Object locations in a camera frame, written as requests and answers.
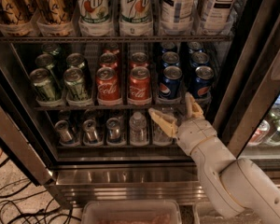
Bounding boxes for right silver blue can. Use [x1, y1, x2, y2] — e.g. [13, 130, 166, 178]
[106, 118, 121, 143]

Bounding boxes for front right green can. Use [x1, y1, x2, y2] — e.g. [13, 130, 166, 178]
[63, 67, 90, 101]

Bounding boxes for tea bottle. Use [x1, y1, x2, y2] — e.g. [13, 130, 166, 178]
[161, 0, 194, 23]
[200, 0, 235, 24]

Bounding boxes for middle water bottle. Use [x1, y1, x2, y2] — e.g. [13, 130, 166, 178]
[153, 123, 172, 143]

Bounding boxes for right 7up bottle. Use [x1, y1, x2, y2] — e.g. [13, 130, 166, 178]
[120, 0, 150, 23]

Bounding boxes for middle silver blue can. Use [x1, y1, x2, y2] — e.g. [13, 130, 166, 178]
[82, 119, 99, 143]

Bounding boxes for left silver blue can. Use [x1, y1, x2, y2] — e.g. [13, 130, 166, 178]
[54, 120, 74, 143]

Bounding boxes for left tea bottle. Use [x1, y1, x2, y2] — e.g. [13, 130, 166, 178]
[161, 0, 194, 23]

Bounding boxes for silver blue can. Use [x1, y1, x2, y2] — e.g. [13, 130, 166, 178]
[54, 120, 74, 143]
[82, 119, 99, 143]
[106, 118, 121, 143]

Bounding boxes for green can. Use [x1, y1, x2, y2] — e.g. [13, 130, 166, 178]
[29, 68, 61, 102]
[41, 43, 63, 60]
[35, 53, 59, 78]
[63, 67, 90, 101]
[66, 53, 90, 75]

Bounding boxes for stainless steel fridge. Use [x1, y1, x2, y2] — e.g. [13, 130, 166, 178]
[0, 0, 280, 208]

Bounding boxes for front left green can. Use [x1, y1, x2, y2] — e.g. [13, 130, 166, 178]
[29, 68, 61, 102]

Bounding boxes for clear plastic bin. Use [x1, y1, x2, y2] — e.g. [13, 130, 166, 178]
[193, 202, 263, 224]
[81, 200, 182, 224]

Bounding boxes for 7up bottle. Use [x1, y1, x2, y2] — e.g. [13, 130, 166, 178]
[120, 0, 150, 23]
[77, 0, 110, 23]

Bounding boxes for coca-cola can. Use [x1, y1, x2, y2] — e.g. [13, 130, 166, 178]
[99, 53, 119, 70]
[103, 43, 120, 56]
[130, 51, 149, 68]
[129, 66, 150, 101]
[96, 67, 119, 101]

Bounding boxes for middle left green can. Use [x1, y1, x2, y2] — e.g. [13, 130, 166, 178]
[35, 53, 59, 78]

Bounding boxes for left water bottle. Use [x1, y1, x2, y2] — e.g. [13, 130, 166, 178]
[129, 111, 147, 146]

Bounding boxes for right tea bottle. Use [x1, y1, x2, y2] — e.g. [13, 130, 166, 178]
[200, 0, 235, 24]

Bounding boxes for middle left coca-cola can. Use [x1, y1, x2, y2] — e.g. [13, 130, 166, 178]
[99, 53, 119, 70]

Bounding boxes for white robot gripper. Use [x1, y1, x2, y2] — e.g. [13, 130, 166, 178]
[148, 92, 217, 156]

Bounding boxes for back green can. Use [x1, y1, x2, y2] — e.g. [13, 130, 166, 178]
[41, 43, 63, 60]

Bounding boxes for left 7up bottle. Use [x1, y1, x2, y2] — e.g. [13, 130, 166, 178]
[77, 0, 110, 23]

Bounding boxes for back coca-cola can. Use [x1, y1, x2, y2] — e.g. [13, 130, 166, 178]
[103, 43, 120, 56]

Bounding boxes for black floor cables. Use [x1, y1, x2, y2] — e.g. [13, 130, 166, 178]
[0, 156, 82, 224]

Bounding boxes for right clear plastic bin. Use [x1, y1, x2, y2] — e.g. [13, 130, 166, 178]
[193, 202, 263, 224]

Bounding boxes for middle right coca-cola can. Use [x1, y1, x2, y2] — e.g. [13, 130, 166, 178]
[130, 51, 149, 68]

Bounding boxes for water bottle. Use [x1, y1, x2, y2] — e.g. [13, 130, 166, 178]
[129, 111, 147, 146]
[153, 123, 172, 143]

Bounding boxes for pepsi can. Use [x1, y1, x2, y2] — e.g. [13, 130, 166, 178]
[190, 52, 210, 68]
[187, 41, 203, 54]
[159, 41, 177, 54]
[159, 65, 182, 100]
[188, 65, 214, 98]
[161, 51, 180, 69]

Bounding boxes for steel fridge door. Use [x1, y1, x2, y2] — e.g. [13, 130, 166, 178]
[0, 56, 57, 187]

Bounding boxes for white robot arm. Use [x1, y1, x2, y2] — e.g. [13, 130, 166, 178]
[148, 93, 280, 224]

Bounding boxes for left clear plastic bin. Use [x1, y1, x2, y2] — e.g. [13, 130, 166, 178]
[81, 200, 182, 224]

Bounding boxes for middle right green can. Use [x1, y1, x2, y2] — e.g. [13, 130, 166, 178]
[66, 53, 90, 75]

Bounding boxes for front left coca-cola can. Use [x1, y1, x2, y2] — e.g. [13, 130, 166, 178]
[96, 67, 119, 101]

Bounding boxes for front right coca-cola can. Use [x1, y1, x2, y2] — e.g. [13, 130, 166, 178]
[129, 66, 150, 101]

